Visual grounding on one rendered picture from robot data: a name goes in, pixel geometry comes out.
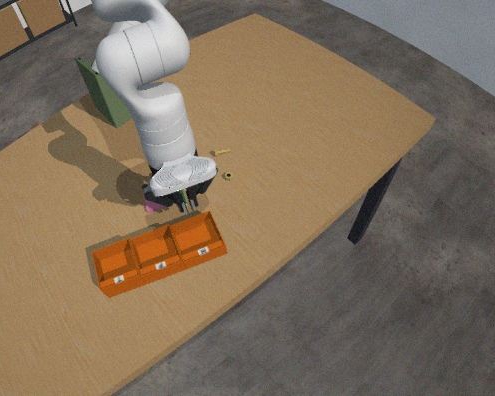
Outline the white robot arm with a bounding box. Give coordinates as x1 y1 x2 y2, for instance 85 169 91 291
91 0 217 196

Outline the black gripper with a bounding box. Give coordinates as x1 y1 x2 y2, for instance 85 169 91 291
142 164 216 214

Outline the orange three-compartment bin rack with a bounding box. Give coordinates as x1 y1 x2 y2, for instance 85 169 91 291
92 211 228 298

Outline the pink square pad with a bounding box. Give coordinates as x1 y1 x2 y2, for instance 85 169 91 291
144 197 165 213

